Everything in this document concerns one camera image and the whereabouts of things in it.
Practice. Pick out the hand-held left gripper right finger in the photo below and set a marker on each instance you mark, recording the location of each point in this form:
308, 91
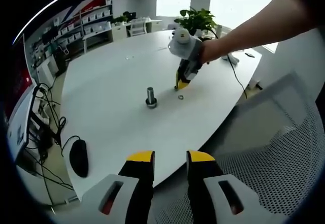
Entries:
203, 186

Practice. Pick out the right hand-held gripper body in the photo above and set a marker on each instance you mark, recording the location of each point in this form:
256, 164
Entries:
186, 47

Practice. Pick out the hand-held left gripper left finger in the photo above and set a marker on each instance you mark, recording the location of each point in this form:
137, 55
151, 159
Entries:
139, 183

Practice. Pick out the small steel washer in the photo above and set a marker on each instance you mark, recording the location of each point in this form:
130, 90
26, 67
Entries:
179, 97

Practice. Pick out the large steel threaded stud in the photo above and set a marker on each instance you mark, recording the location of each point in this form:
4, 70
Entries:
150, 93

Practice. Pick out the person's right hand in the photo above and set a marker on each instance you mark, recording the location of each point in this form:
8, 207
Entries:
210, 51

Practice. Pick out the green potted plant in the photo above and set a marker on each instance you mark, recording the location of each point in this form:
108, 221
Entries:
196, 20

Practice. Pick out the white game controller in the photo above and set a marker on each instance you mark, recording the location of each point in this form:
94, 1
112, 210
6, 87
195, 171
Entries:
232, 59

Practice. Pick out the white slatted chair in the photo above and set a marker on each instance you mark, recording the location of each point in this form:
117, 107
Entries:
138, 27

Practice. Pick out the black remote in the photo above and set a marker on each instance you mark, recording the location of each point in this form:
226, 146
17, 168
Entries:
249, 55

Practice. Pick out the black computer mouse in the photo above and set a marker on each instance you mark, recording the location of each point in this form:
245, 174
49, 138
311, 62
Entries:
79, 158

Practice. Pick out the small plant on cabinet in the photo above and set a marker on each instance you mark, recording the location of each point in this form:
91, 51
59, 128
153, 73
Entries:
119, 18

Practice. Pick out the grey mesh office chair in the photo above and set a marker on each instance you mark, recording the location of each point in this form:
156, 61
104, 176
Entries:
266, 145

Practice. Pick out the white background desk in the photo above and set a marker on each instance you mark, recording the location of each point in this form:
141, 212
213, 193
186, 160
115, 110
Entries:
97, 34

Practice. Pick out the shelving with white bins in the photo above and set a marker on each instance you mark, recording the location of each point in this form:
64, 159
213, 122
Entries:
83, 20

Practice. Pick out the white low cabinet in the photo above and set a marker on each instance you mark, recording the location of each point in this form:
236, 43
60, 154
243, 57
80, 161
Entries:
47, 69

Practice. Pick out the white monitor stand shelf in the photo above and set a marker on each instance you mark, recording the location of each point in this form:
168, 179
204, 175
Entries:
19, 127

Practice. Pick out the ceiling light strip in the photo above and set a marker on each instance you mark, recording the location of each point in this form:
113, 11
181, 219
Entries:
50, 8

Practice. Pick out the white monitor with red screen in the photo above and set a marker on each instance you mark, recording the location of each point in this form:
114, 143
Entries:
21, 61

